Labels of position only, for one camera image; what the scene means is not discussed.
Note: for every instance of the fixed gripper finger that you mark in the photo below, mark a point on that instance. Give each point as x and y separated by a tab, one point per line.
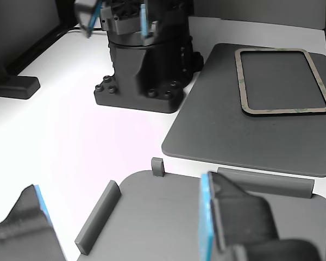
239	225
24	231

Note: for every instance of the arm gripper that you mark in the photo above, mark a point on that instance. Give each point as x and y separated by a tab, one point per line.
122	19

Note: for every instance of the tan rectangular frame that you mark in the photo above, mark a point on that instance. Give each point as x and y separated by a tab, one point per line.
288	109

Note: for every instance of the black six-joint robot arm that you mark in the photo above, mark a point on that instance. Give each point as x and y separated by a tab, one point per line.
152	68

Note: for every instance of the light grey holder plate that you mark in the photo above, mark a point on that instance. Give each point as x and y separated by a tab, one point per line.
165	217

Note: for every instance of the dark grey rectangular mat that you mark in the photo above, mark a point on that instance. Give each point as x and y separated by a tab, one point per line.
206	122

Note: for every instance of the black enclosure frame beam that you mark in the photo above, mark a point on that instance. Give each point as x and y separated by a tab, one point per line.
43	43

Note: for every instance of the black bracket foot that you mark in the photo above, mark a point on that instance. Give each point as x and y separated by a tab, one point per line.
19	85

